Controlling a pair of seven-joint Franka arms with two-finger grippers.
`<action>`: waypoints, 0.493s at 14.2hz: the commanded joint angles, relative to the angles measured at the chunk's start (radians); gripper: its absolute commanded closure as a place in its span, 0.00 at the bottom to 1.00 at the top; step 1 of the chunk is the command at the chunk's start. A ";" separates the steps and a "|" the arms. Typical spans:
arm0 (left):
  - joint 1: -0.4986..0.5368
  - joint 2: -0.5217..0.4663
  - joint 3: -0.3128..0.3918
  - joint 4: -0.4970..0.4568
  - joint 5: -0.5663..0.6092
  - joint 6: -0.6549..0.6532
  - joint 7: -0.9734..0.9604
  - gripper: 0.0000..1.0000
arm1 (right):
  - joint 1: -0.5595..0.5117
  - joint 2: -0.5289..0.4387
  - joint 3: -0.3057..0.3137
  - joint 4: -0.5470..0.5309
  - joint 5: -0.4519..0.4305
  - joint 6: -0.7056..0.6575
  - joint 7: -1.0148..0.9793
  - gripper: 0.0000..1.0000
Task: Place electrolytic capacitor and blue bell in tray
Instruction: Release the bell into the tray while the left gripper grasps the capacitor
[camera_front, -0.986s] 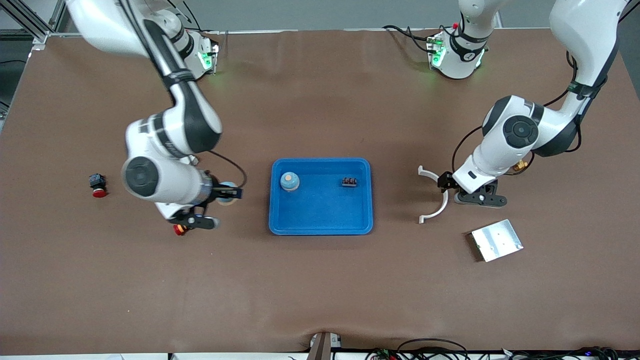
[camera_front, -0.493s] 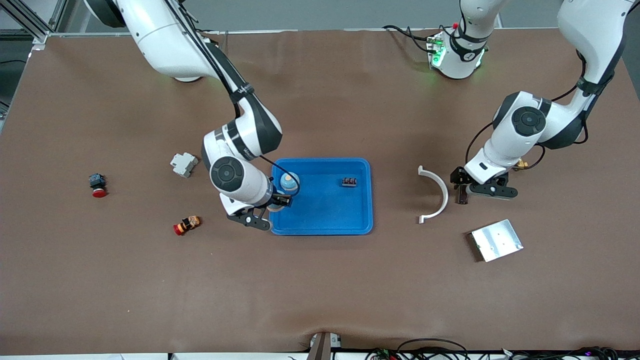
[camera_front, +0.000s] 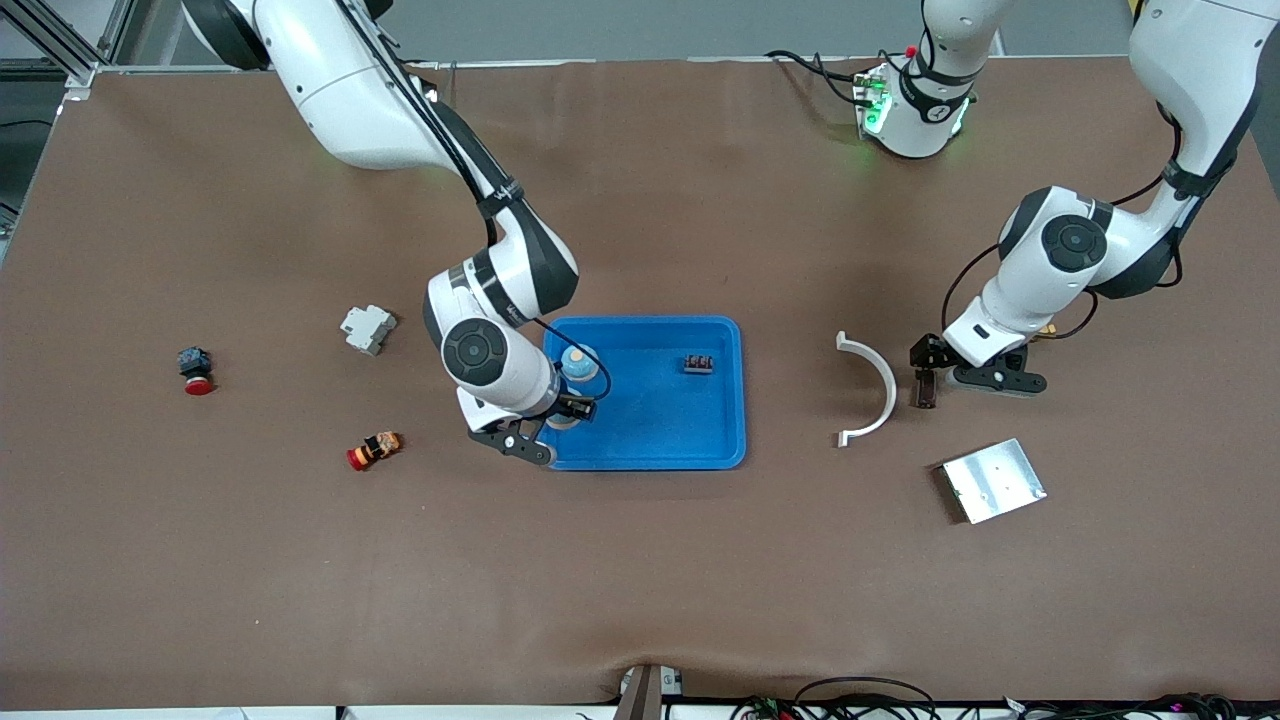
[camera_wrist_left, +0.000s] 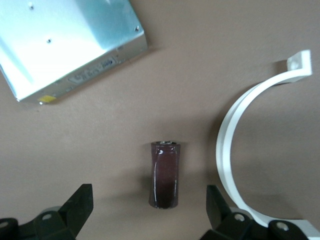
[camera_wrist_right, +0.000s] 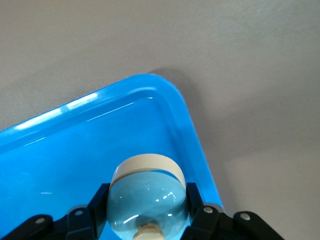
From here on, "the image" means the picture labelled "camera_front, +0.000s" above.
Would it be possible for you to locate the blue plastic tray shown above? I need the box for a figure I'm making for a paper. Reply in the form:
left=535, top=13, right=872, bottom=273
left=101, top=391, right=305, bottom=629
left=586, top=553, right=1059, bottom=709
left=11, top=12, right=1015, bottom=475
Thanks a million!
left=541, top=315, right=748, bottom=472

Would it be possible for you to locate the silver metal plate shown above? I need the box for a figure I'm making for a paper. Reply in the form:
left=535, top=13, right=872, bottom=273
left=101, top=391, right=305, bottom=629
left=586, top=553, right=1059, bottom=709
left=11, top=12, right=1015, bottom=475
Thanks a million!
left=938, top=437, right=1048, bottom=526

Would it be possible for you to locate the yellow red emergency stop button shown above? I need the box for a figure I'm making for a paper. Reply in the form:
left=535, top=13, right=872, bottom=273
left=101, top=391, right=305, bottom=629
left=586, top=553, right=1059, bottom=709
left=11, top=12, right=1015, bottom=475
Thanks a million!
left=346, top=431, right=403, bottom=473

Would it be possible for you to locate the brown table cover sheet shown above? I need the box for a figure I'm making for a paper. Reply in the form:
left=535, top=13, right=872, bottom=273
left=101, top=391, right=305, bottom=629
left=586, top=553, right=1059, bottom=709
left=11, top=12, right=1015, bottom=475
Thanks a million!
left=0, top=57, right=1280, bottom=713

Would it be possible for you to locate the white circuit breaker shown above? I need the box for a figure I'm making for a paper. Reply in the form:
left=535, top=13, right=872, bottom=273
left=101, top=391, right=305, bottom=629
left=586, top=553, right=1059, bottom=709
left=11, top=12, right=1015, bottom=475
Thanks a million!
left=339, top=304, right=399, bottom=358

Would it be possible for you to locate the red mushroom push button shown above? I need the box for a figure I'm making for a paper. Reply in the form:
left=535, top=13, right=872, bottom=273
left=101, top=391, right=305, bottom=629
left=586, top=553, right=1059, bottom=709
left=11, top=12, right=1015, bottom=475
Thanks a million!
left=177, top=346, right=216, bottom=397

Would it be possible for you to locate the white curved bracket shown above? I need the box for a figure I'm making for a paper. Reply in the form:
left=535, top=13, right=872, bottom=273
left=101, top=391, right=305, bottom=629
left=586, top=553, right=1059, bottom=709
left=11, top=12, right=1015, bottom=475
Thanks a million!
left=835, top=330, right=898, bottom=448

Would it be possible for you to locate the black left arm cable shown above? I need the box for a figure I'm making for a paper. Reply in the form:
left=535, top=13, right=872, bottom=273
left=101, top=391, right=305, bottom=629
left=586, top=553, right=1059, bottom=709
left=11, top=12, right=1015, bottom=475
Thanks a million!
left=938, top=95, right=1191, bottom=346

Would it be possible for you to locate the grey metal mount bracket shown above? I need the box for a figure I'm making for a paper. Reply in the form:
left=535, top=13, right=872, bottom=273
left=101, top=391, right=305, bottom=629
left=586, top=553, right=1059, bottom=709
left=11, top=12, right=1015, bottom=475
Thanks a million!
left=613, top=663, right=687, bottom=720

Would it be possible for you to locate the black base power cable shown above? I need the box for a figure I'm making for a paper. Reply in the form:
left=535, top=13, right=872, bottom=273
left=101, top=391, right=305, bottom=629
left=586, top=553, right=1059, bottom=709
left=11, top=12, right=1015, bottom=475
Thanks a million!
left=764, top=48, right=873, bottom=107

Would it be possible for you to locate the black cable bundle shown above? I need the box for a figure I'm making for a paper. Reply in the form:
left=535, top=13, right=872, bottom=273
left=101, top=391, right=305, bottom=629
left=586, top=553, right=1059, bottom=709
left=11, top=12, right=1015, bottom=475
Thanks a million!
left=730, top=677, right=1280, bottom=720

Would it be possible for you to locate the aluminium frame profile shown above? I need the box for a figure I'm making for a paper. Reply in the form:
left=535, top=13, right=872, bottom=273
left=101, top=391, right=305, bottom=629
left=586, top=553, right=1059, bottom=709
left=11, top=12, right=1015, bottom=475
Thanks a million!
left=0, top=0, right=136, bottom=101

